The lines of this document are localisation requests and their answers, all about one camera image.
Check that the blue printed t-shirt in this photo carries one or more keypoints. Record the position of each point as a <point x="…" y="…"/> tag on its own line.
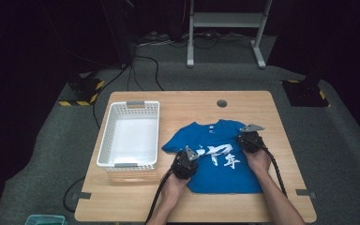
<point x="222" y="175"/>

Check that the person's left hand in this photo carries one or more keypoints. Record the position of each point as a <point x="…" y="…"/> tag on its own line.
<point x="175" y="187"/>

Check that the teal plastic box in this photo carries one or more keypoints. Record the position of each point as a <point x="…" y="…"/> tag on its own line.
<point x="45" y="220"/>

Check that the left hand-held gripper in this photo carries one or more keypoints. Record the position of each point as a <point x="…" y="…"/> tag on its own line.
<point x="184" y="165"/>

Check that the black base with yellow stripes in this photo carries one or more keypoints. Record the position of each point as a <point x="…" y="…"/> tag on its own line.
<point x="306" y="93"/>
<point x="84" y="90"/>

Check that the white plastic basket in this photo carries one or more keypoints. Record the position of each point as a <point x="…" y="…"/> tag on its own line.
<point x="131" y="146"/>

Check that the grey table edge bracket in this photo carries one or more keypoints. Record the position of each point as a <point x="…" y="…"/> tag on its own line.
<point x="84" y="196"/>
<point x="303" y="192"/>

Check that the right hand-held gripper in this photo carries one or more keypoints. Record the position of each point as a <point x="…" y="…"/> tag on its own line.
<point x="250" y="140"/>

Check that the person's right hand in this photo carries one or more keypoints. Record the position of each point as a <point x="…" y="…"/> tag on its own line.
<point x="259" y="164"/>

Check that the white metal stand frame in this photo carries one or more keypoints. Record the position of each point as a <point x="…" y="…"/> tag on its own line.
<point x="226" y="20"/>

